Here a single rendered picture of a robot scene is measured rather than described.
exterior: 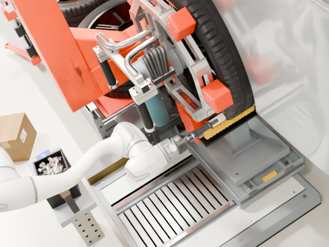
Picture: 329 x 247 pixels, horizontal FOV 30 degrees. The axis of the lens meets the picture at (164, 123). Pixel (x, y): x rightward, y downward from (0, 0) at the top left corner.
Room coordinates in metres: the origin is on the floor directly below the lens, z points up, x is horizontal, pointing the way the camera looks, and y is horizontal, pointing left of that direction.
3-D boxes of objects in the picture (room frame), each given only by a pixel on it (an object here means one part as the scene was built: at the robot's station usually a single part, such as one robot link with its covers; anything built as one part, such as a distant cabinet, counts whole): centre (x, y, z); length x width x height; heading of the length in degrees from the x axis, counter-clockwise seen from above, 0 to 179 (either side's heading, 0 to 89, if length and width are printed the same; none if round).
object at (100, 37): (2.01, 0.01, 1.03); 0.19 x 0.18 x 0.11; 104
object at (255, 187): (1.98, -0.29, 0.13); 0.50 x 0.36 x 0.10; 14
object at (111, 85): (2.05, 0.14, 0.83); 0.04 x 0.04 x 0.16
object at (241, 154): (1.98, -0.29, 0.32); 0.40 x 0.30 x 0.28; 14
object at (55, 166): (1.90, 0.52, 0.51); 0.20 x 0.14 x 0.13; 6
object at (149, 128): (1.72, 0.06, 0.83); 0.04 x 0.04 x 0.16
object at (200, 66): (1.94, -0.13, 0.85); 0.54 x 0.07 x 0.54; 14
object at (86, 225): (1.96, 0.53, 0.21); 0.10 x 0.10 x 0.42; 14
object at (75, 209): (1.74, 0.48, 0.55); 0.03 x 0.03 x 0.21; 14
